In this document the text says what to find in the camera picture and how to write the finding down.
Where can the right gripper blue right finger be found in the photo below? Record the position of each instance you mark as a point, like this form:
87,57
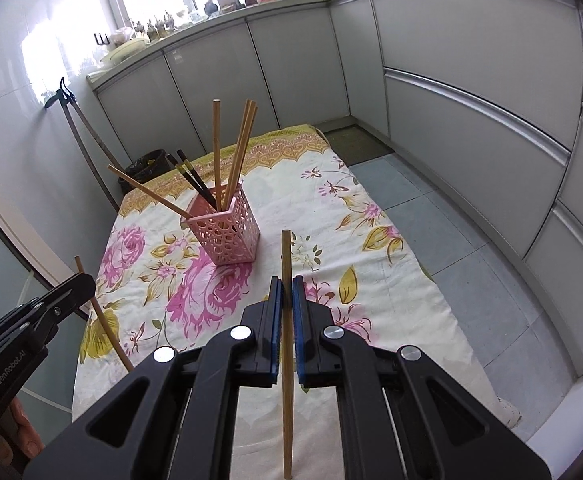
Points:
301,328

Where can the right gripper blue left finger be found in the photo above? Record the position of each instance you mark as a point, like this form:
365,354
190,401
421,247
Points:
273,333

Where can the wooden chopstick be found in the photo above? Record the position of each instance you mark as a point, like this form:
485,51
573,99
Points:
236,157
287,355
240,163
156,197
216,127
102,336

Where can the black chopstick gold band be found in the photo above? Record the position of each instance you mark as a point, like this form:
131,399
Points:
177,164

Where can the person left hand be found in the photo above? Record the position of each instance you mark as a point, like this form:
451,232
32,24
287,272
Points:
25,437

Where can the pink perforated utensil holder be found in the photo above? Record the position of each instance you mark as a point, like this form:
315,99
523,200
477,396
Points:
230,236

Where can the black trash bin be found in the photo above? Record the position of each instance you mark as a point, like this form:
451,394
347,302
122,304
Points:
149,166

